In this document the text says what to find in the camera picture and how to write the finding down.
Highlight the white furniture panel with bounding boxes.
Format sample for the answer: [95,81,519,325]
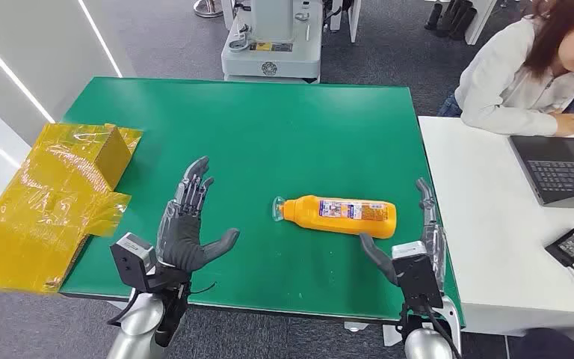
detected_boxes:
[329,0,362,43]

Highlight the grey machine base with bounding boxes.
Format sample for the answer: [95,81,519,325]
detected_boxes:
[220,0,325,84]

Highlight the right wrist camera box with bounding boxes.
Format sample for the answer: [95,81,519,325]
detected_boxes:
[392,241,445,310]

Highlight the yellow taped cardboard box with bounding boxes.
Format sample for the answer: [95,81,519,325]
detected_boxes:
[0,122,144,294]

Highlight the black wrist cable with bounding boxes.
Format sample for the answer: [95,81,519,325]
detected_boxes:
[107,291,141,328]
[422,301,462,359]

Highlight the orange detergent bottle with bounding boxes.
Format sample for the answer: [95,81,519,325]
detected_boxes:
[272,194,398,240]

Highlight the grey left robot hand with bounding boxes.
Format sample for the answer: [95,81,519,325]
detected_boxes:
[155,156,241,274]

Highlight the grey laptop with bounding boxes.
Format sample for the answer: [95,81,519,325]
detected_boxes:
[508,135,574,210]

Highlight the white cabinet panel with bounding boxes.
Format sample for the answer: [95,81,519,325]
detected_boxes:
[465,0,499,46]

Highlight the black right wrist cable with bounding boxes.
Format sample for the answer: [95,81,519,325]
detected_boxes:
[422,301,462,359]

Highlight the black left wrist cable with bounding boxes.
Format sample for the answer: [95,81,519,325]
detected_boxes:
[107,291,141,328]

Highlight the person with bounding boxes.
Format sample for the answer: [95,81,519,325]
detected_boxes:
[437,0,574,138]

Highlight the person's right hand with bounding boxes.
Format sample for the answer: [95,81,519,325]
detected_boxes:
[553,111,574,138]

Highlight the white desk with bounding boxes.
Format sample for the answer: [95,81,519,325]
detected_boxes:
[418,115,574,343]

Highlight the green table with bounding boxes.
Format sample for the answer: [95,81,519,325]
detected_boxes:
[59,76,467,328]

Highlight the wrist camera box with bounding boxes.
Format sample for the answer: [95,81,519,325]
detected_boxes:
[392,241,445,310]
[110,233,159,293]

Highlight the black cylindrical legs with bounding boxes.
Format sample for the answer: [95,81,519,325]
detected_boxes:
[425,0,478,42]

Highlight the chrome stand base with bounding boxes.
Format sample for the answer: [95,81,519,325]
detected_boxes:
[193,0,224,19]

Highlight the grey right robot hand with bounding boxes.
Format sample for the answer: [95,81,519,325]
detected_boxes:
[359,177,448,293]

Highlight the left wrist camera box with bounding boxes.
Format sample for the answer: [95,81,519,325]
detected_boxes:
[110,233,159,293]

